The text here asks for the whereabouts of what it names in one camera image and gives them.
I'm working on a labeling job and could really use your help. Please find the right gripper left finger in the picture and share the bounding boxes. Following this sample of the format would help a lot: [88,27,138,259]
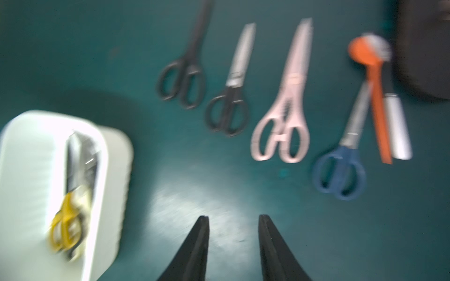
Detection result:
[158,215,210,281]

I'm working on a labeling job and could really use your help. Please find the blue yellow handled scissors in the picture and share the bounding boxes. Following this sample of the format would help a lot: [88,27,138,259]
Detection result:
[312,81,371,201]

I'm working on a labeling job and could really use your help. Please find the black handled steel scissors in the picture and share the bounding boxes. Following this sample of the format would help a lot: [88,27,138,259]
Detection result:
[205,23,257,137]

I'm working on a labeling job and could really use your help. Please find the brown metal hook stand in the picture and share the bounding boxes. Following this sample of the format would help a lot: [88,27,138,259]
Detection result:
[395,0,450,100]

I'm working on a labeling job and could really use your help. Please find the orange spoon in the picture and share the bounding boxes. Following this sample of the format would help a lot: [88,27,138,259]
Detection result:
[348,34,393,165]

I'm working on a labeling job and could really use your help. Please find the white storage box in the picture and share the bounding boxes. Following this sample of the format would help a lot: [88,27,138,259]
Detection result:
[1,110,134,281]

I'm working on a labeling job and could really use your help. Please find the black yellow handled scissors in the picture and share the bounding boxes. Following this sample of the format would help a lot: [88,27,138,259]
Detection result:
[49,132,98,262]

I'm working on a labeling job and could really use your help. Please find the large black scissors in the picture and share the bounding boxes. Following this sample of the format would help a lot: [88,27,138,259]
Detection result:
[156,1,213,110]

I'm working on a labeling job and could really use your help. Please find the pink scissors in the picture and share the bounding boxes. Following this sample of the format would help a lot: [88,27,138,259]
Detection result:
[250,18,314,163]

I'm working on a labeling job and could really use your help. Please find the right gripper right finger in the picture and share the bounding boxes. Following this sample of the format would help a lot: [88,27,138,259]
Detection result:
[258,214,311,281]

